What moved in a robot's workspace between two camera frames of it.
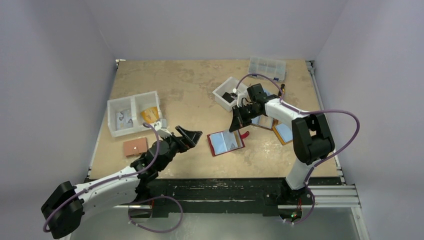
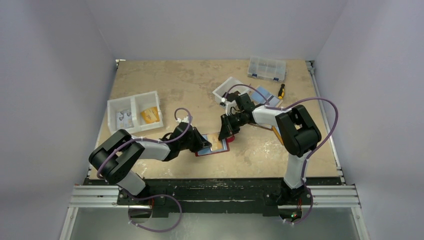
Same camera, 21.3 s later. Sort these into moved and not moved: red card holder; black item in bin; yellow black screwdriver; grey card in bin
Moved: red card holder
Not moved: yellow black screwdriver; black item in bin; grey card in bin
